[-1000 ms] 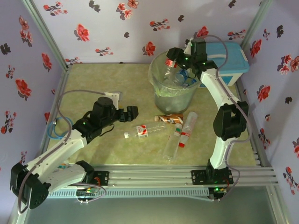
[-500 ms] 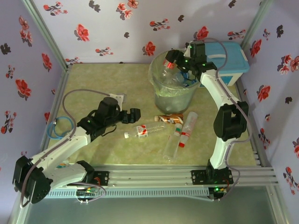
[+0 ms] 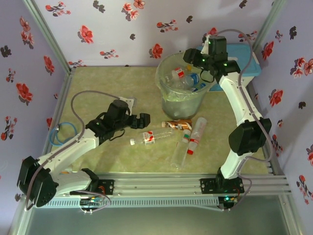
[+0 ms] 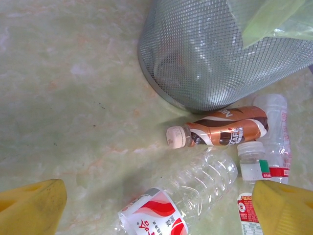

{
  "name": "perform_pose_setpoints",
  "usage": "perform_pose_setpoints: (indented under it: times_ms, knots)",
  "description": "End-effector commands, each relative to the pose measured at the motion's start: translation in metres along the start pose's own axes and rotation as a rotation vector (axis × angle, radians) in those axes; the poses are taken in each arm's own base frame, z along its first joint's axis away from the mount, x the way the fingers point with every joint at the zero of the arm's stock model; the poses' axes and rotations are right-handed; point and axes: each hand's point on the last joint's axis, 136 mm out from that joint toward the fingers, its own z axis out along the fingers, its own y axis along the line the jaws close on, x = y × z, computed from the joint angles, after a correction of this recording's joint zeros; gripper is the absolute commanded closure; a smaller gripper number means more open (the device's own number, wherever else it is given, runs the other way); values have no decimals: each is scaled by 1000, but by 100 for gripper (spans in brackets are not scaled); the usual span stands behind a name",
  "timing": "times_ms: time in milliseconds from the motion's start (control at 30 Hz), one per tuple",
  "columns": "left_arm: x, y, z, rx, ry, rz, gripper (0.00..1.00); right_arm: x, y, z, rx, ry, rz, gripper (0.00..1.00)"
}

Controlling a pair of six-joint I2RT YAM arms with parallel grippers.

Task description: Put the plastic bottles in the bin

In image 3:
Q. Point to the large clear bottle red label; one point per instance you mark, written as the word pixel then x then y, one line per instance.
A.
pixel 149 138

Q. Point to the clear bottle with blue label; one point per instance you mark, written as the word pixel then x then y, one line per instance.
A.
pixel 201 86
pixel 194 77

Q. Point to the brown coffee drink bottle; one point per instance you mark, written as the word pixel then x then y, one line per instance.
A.
pixel 181 124

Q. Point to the clear red-label bottle yellow cap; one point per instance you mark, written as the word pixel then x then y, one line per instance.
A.
pixel 179 71

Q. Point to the crushed clear bottle white cap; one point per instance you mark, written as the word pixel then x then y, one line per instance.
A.
pixel 176 84

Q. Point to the clear bottle green red label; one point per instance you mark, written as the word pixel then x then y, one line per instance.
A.
pixel 179 154

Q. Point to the clear bottle with red cap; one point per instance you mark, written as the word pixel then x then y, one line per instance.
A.
pixel 195 139

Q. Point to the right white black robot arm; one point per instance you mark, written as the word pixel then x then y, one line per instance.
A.
pixel 236 98

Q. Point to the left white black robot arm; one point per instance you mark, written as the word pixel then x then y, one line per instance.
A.
pixel 68 149

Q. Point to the pale green bin liner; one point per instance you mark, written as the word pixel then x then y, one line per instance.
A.
pixel 171 96

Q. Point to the clear plastic bin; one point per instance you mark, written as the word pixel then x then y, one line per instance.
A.
pixel 181 107

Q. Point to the white box with blue lid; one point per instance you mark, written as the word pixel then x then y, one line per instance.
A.
pixel 239 50

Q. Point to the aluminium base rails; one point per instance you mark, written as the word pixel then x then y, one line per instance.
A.
pixel 156 183

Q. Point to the small circuit board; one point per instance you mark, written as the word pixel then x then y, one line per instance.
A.
pixel 90 202
pixel 227 202

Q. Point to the aluminium frame post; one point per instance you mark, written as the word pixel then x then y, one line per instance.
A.
pixel 46 31
pixel 267 24

